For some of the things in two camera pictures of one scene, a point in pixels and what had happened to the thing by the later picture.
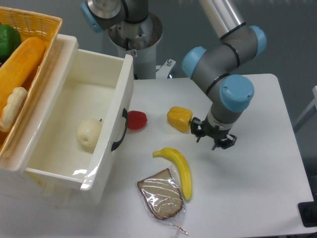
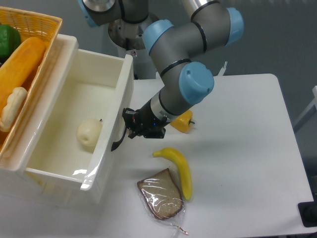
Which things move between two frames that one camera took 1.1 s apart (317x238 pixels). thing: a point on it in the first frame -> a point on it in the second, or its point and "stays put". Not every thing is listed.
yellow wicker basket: [30, 24] stays put
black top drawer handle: [125, 115] stays put
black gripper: [214, 133] -> [148, 125]
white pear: [88, 132] stays put
